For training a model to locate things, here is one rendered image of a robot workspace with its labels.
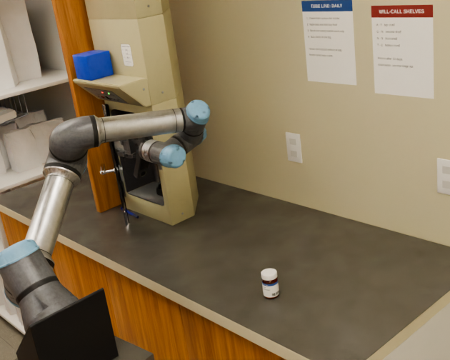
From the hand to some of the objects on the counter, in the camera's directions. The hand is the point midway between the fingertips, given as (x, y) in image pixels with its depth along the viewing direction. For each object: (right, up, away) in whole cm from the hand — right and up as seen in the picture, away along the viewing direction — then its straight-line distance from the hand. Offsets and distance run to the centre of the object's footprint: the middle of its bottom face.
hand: (117, 147), depth 228 cm
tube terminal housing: (+17, -22, +33) cm, 43 cm away
